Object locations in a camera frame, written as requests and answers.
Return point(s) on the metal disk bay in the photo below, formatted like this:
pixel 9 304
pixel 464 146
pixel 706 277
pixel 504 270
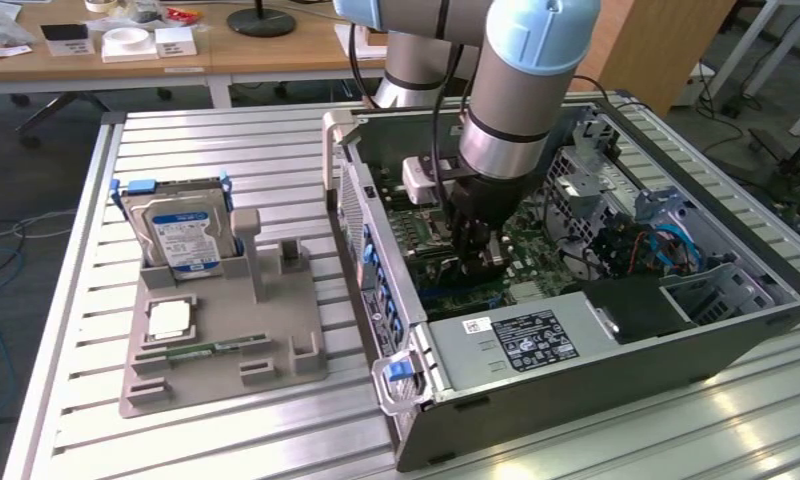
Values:
pixel 720 295

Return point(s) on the hard disk in blue caddy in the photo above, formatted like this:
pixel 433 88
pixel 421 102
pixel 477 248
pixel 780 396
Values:
pixel 179 240

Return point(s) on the black equipment stand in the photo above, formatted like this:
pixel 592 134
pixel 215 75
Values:
pixel 796 150

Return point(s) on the black chair base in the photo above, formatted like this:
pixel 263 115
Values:
pixel 59 107

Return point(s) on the white and red card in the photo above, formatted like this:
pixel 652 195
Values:
pixel 6 51

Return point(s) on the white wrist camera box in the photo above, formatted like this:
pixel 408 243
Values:
pixel 420 182

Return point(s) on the red packet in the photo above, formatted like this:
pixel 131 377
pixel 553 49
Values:
pixel 182 16

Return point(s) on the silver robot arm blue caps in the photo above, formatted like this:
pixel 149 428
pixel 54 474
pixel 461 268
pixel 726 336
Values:
pixel 520 100

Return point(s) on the white tape roll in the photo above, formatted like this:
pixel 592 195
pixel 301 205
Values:
pixel 98 6

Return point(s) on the plastic bag with dark contents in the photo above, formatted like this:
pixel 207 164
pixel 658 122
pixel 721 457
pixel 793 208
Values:
pixel 133 17

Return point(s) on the clear plastic bag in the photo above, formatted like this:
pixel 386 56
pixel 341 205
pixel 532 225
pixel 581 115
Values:
pixel 2 25

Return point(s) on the grey plastic parts rack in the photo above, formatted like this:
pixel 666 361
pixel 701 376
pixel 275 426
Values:
pixel 279 310

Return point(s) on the black round lamp base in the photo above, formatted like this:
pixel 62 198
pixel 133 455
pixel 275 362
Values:
pixel 261 24

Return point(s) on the wooden desk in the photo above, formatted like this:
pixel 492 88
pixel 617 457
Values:
pixel 273 55

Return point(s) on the CPU socket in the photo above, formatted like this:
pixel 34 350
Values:
pixel 440 225

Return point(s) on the white paper stack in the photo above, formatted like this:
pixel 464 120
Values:
pixel 369 52

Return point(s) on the grey power supply with label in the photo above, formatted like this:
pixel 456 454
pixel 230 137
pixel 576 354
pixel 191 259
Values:
pixel 480 360

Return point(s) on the silver finned chipset heatsink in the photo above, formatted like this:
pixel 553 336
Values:
pixel 529 292

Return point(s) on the open dark grey PC case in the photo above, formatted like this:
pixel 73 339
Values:
pixel 573 400

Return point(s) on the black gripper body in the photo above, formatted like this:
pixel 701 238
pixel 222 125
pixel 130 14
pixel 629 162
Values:
pixel 486 200

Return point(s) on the white box with black top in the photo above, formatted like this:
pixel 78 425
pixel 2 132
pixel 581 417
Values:
pixel 69 42

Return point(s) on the perforated metal drive cage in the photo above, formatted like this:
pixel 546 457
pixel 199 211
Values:
pixel 586 210

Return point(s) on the white labelled box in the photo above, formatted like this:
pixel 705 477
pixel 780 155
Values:
pixel 174 42

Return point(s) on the green RAM stick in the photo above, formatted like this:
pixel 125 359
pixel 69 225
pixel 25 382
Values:
pixel 206 347

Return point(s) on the green motherboard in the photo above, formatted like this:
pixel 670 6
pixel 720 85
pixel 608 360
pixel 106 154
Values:
pixel 540 250

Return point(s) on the silver CPU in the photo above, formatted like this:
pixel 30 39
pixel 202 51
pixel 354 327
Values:
pixel 167 320

